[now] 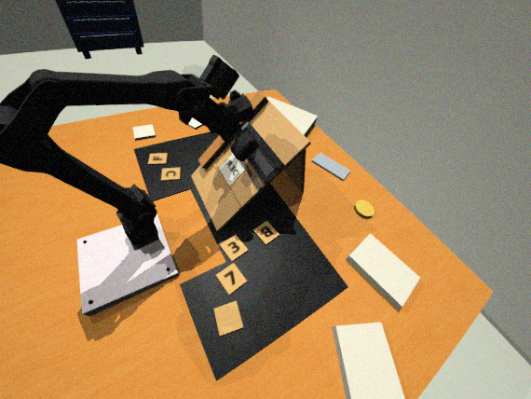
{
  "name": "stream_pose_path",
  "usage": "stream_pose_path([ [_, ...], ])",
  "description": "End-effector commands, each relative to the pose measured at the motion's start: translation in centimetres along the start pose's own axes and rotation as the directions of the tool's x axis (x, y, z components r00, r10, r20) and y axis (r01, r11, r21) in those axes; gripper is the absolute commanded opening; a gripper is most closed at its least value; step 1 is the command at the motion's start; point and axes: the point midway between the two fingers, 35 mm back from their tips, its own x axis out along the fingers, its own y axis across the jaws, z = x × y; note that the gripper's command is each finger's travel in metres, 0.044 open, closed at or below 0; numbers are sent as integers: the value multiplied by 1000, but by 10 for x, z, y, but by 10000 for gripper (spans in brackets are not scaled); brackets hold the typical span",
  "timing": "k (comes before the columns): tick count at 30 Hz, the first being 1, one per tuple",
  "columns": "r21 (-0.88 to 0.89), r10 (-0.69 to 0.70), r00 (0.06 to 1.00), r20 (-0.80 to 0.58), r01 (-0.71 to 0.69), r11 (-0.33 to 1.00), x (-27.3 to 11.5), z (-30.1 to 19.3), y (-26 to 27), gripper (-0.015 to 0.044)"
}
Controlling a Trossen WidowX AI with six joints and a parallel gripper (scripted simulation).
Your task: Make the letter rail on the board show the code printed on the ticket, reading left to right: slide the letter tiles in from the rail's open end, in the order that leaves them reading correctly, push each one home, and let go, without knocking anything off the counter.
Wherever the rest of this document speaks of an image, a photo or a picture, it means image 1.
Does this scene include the yellow round disc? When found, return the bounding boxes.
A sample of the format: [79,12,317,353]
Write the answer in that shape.
[354,200,374,218]

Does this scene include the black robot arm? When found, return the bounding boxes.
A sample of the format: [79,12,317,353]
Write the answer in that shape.
[0,55,254,251]

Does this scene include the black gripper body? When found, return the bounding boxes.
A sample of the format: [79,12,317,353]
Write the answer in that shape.
[207,103,259,161]

